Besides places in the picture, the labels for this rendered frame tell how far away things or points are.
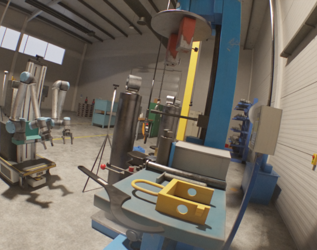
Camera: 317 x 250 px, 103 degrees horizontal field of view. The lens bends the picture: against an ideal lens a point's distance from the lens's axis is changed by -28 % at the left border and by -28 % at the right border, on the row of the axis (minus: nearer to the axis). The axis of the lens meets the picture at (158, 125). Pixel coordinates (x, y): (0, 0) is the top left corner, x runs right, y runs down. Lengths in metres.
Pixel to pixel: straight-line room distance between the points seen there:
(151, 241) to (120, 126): 1.20
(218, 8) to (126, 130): 1.37
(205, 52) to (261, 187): 10.98
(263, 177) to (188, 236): 3.07
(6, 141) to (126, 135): 1.88
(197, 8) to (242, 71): 11.08
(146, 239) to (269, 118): 1.32
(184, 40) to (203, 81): 11.10
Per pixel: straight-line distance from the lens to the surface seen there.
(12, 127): 2.28
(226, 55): 1.45
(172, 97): 2.86
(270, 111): 1.59
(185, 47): 1.40
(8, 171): 2.81
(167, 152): 0.90
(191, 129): 11.67
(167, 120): 2.81
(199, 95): 12.30
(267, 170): 3.58
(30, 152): 2.94
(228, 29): 1.55
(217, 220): 0.58
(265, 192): 3.61
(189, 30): 1.47
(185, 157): 0.97
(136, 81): 1.64
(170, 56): 1.75
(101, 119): 9.39
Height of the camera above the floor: 1.35
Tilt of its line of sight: 4 degrees down
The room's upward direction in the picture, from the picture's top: 10 degrees clockwise
